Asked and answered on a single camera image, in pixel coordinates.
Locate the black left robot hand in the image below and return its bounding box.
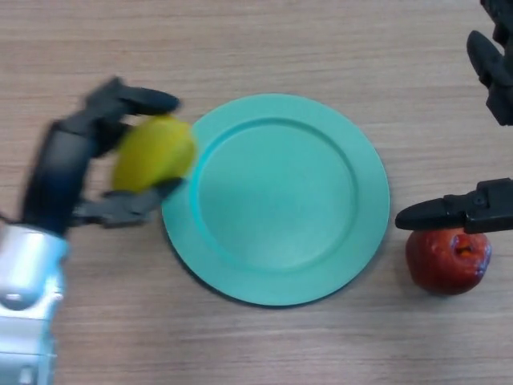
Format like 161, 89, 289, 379
22, 75, 186, 238

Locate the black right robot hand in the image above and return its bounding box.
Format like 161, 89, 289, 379
394, 0, 513, 235

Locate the yellow starfruit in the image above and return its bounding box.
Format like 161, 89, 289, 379
111, 114, 198, 193

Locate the green round plate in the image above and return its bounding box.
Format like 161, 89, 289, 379
160, 93, 390, 308

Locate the red apple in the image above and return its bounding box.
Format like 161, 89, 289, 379
405, 228, 493, 296

